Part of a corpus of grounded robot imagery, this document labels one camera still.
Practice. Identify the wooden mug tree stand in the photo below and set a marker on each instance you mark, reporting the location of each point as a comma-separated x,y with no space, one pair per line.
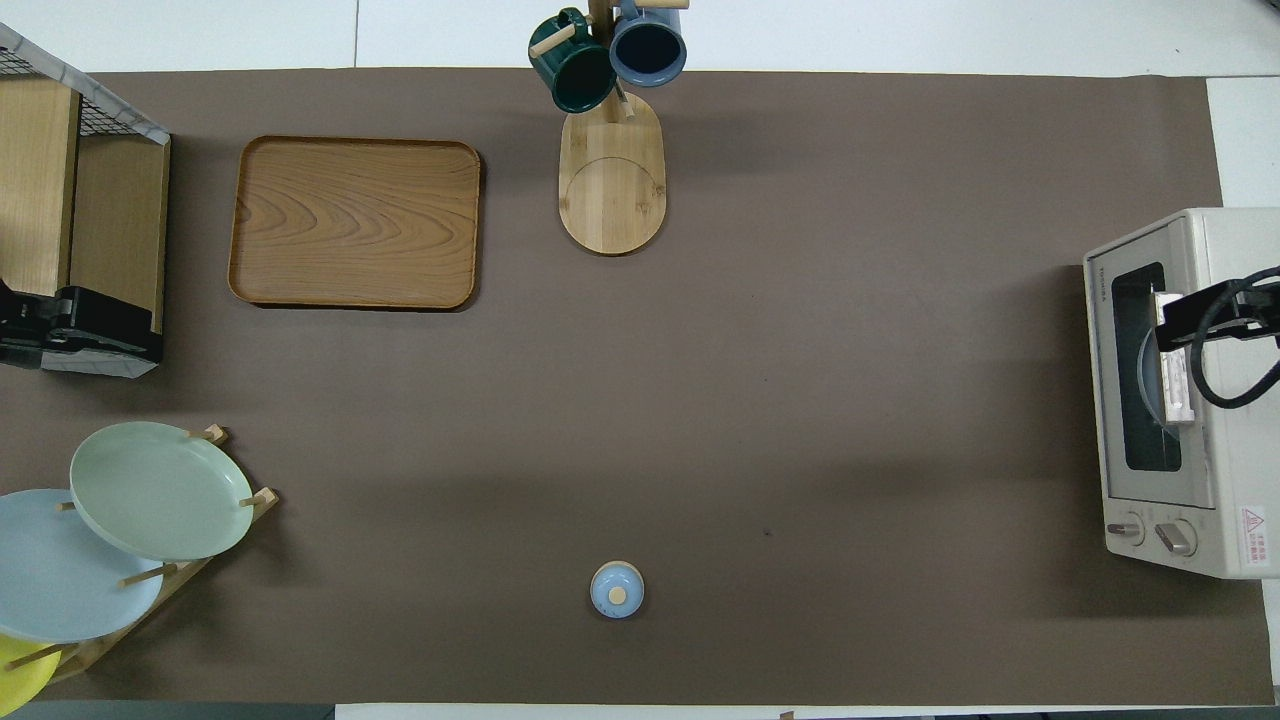
612,190

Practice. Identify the blue mug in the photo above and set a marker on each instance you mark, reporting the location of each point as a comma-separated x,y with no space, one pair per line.
648,48

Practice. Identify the wooden plate rack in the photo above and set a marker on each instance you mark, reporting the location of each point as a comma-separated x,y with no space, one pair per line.
190,575

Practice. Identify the yellow plate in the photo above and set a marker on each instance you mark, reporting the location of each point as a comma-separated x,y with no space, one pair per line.
20,680

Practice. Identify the cream toaster oven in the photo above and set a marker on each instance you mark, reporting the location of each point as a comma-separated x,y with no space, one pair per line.
1240,450

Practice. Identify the light blue plate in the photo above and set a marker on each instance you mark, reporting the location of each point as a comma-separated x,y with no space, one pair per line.
1148,375
60,580

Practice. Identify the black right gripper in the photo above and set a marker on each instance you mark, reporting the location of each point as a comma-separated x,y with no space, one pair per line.
1235,305

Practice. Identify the dark green mug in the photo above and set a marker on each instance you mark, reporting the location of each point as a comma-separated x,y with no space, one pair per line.
575,75

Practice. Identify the silver oven knob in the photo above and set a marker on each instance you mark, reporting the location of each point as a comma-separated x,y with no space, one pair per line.
1176,538
1127,530

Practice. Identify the brown table mat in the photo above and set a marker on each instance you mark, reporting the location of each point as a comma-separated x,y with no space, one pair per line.
800,400

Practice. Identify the wooden serving tray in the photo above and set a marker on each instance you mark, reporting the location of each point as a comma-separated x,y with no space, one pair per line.
355,222

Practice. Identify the pale green plate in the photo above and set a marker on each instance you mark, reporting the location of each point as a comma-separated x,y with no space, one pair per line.
160,490

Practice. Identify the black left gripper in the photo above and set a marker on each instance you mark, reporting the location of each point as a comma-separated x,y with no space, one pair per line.
25,315

